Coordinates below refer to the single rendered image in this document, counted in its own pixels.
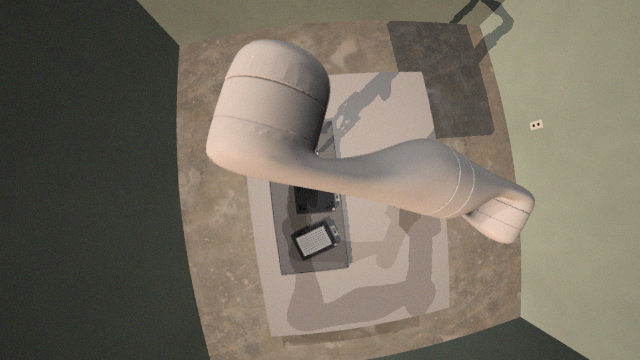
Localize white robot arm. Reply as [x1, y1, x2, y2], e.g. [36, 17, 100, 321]
[206, 39, 535, 244]

